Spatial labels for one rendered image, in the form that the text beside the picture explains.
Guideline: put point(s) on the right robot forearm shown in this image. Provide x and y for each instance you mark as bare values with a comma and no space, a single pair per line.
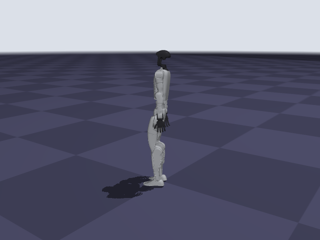
166,102

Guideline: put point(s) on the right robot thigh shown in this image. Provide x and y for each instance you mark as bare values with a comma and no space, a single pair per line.
158,142

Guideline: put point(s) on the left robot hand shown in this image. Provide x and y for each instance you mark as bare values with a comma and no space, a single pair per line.
160,124

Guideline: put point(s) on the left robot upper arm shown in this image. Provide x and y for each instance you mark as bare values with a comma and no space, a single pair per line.
159,76

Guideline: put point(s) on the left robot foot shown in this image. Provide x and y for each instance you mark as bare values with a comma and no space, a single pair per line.
154,183

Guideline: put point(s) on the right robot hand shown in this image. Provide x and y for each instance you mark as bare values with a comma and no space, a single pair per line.
166,121

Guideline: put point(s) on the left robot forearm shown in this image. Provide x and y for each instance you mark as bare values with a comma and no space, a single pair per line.
159,104

